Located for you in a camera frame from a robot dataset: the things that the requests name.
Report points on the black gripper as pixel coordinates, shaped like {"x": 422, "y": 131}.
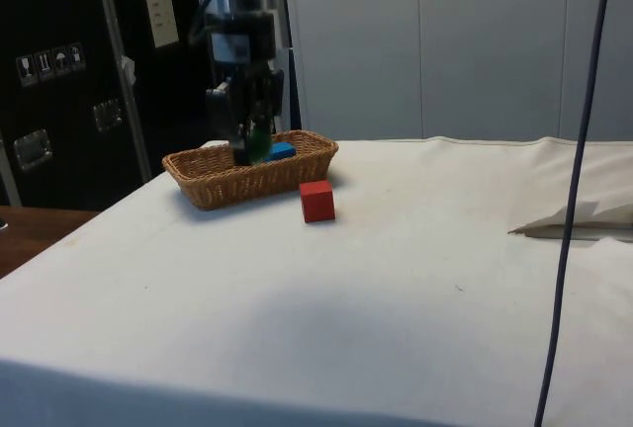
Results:
{"x": 247, "y": 91}

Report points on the green ball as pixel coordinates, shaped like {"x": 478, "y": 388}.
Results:
{"x": 259, "y": 143}

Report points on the wicker basket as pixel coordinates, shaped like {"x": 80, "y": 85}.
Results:
{"x": 222, "y": 185}

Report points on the blue cube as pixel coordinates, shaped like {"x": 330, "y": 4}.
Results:
{"x": 283, "y": 151}

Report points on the red cube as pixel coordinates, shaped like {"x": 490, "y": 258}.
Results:
{"x": 317, "y": 202}

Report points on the pale locker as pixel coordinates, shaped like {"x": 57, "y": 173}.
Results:
{"x": 356, "y": 51}
{"x": 489, "y": 41}
{"x": 618, "y": 51}

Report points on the silver metal stand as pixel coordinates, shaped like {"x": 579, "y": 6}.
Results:
{"x": 118, "y": 51}

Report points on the black cabinet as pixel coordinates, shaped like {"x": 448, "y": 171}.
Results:
{"x": 59, "y": 12}

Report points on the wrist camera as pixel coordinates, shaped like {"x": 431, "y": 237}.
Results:
{"x": 230, "y": 46}

